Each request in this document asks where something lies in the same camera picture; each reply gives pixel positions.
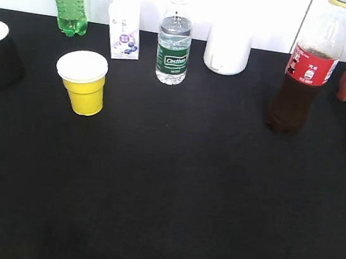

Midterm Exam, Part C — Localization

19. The clear water bottle green label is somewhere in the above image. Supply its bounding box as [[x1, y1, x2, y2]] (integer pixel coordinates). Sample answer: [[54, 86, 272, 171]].
[[155, 0, 192, 85]]

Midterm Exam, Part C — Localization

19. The cola bottle red label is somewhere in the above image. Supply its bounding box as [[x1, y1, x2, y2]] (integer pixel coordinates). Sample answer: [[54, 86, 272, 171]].
[[266, 0, 346, 134]]

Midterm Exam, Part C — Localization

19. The white plastic cup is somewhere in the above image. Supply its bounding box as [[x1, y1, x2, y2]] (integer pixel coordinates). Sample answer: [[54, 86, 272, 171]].
[[203, 22, 252, 76]]

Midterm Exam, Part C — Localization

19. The white blueberry milk carton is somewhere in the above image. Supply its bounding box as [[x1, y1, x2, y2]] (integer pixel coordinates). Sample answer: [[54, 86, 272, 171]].
[[108, 0, 141, 60]]

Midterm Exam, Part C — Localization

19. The yellow plastic cup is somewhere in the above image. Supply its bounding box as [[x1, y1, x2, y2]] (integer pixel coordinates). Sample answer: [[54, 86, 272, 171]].
[[56, 50, 108, 116]]

